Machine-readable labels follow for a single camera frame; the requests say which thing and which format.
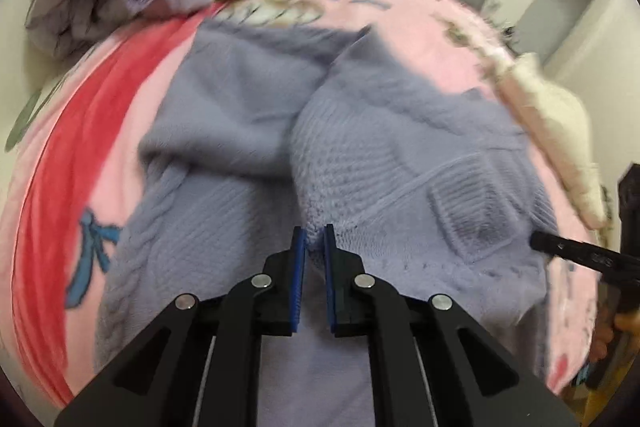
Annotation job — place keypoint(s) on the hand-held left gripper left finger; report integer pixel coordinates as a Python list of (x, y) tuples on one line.
[(298, 282)]

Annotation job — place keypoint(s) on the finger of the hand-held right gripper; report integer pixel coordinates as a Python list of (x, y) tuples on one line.
[(631, 202), (575, 252)]

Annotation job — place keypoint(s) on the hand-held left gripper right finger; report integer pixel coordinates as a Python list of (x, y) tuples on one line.
[(330, 282)]

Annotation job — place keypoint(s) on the purple knit hooded cardigan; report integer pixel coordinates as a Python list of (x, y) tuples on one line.
[(400, 147)]

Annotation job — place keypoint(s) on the person's right hand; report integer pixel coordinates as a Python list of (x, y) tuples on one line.
[(612, 332)]

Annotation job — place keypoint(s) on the pink printed blanket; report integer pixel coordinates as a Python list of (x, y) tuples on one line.
[(90, 147)]

